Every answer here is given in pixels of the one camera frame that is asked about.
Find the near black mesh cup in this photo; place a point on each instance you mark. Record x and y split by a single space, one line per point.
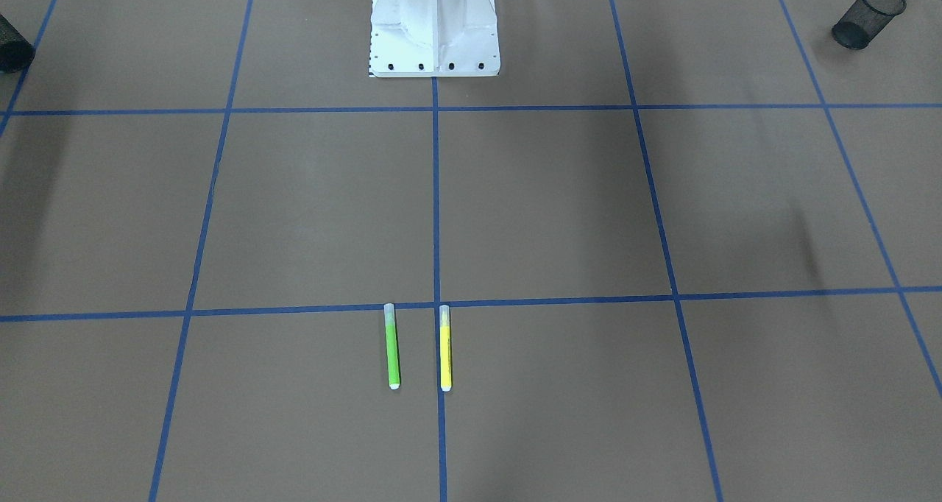
864 20

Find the black mesh cup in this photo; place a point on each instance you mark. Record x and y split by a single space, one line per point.
17 53
864 20

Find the yellow marker pen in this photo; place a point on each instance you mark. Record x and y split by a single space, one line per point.
445 354

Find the far black mesh cup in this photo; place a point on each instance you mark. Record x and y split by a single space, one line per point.
17 53

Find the green marker pen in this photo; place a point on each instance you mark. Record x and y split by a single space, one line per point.
390 334

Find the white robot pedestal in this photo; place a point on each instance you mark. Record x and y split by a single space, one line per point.
434 38

